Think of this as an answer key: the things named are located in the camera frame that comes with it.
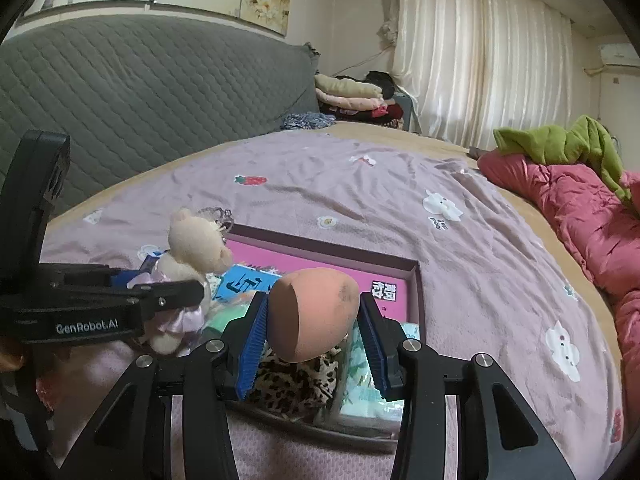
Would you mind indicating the leopard print scrunchie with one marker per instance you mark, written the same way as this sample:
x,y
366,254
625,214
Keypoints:
x,y
300,380

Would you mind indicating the pink picture book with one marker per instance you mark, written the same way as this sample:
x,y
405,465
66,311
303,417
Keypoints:
x,y
320,265

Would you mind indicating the pink folded garment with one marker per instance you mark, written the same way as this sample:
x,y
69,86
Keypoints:
x,y
350,101

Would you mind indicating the grey-blue chair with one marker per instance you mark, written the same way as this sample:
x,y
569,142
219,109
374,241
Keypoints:
x,y
409,110

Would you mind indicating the green garment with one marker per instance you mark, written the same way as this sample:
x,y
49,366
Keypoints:
x,y
550,142

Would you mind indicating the plush bear with purple dress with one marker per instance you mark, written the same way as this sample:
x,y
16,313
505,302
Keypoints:
x,y
190,255

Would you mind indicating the blue patterned cloth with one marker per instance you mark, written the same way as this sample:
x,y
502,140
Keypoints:
x,y
306,121

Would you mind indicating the person's left hand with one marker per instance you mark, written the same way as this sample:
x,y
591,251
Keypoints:
x,y
10,355

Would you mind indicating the grey shallow box tray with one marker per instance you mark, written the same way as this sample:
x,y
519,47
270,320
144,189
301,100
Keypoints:
x,y
325,246

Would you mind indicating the dark red garment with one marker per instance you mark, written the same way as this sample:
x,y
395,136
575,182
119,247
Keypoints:
x,y
390,112

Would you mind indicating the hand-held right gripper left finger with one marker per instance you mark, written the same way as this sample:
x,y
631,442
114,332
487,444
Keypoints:
x,y
252,350

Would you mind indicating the white air conditioner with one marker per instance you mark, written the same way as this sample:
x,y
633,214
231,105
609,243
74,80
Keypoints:
x,y
620,55

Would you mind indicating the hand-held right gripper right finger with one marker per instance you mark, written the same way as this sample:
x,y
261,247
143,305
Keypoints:
x,y
377,355

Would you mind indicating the pale green tissue pack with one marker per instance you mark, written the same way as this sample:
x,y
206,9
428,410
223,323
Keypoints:
x,y
370,390
412,330

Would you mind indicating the black garment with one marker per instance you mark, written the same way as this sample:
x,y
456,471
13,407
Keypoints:
x,y
382,82

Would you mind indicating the pink quilt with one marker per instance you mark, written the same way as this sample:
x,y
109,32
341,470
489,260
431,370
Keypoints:
x,y
575,220

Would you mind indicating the pink makeup sponge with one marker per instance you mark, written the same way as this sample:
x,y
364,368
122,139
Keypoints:
x,y
315,315

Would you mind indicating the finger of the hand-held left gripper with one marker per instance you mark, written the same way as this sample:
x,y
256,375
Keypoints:
x,y
165,296
125,277

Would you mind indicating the beige folded garment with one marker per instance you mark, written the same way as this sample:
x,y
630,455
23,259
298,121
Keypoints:
x,y
345,85

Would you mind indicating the white curtain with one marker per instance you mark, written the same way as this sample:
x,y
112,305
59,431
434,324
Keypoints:
x,y
475,50

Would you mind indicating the grey quilted headboard cover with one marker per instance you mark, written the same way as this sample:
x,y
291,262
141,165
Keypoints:
x,y
150,85

